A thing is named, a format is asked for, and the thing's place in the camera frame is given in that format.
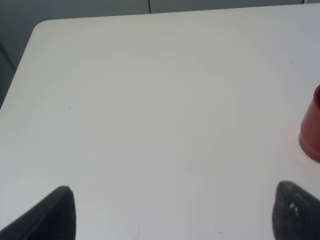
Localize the red plastic cup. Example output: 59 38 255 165
298 85 320 163

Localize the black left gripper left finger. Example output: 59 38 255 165
0 186 77 240

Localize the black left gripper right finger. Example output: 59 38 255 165
272 181 320 240

